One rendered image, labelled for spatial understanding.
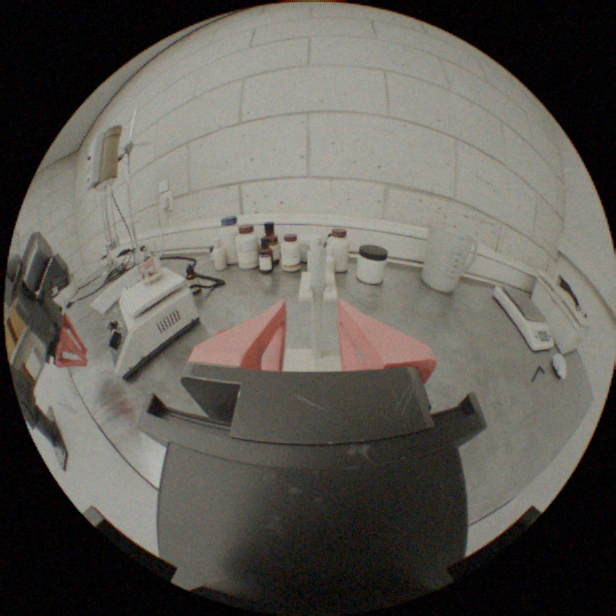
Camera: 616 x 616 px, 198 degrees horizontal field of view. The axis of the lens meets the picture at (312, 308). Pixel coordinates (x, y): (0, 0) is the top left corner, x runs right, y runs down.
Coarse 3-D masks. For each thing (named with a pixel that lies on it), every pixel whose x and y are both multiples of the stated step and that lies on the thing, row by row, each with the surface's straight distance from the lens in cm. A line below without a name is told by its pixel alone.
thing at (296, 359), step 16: (304, 272) 21; (304, 288) 18; (320, 336) 24; (288, 352) 28; (304, 352) 28; (320, 352) 26; (336, 352) 28; (288, 368) 26; (304, 368) 26; (320, 368) 26; (336, 368) 26
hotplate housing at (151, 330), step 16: (160, 304) 35; (176, 304) 35; (192, 304) 37; (128, 320) 37; (144, 320) 34; (160, 320) 35; (176, 320) 36; (192, 320) 38; (128, 336) 35; (144, 336) 35; (160, 336) 36; (176, 336) 38; (128, 352) 35; (144, 352) 36; (128, 368) 37
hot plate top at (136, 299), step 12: (168, 276) 40; (180, 276) 37; (132, 288) 43; (144, 288) 40; (156, 288) 37; (168, 288) 35; (132, 300) 38; (144, 300) 35; (156, 300) 34; (132, 312) 34
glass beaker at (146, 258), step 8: (152, 240) 38; (136, 248) 37; (144, 248) 37; (152, 248) 38; (136, 256) 38; (144, 256) 37; (152, 256) 38; (136, 264) 39; (144, 264) 38; (152, 264) 38; (160, 264) 39; (144, 272) 38; (152, 272) 38; (160, 272) 39; (144, 280) 39; (152, 280) 38; (160, 280) 39
